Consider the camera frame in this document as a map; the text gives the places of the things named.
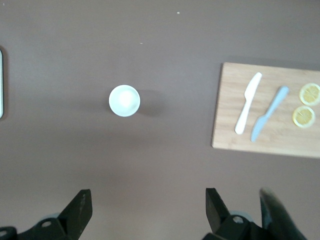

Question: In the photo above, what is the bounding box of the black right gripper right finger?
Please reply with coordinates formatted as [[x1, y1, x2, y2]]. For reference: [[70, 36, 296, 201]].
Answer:
[[201, 187, 263, 240]]

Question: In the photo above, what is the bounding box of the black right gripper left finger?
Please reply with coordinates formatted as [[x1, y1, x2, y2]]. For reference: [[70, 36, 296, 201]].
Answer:
[[0, 188, 94, 240]]

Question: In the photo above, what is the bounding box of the white IKEA cup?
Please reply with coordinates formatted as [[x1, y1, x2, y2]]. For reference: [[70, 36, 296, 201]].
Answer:
[[108, 84, 141, 118]]

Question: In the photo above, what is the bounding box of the brown table mat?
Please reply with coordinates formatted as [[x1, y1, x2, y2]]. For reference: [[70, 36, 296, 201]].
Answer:
[[0, 0, 320, 240]]

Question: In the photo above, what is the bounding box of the white plastic knife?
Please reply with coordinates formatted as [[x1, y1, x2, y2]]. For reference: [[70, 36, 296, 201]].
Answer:
[[234, 72, 263, 135]]

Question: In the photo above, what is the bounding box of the grey plastic knife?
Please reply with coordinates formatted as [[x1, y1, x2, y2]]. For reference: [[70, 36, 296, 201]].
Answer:
[[250, 85, 290, 143]]

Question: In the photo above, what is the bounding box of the yellow lemon slice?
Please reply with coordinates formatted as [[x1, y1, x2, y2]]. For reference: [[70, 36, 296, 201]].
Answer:
[[299, 82, 320, 106], [292, 105, 316, 129]]

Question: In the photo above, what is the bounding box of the beige tray with bear print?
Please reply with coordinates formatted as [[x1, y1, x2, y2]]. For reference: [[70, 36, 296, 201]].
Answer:
[[0, 47, 4, 120]]

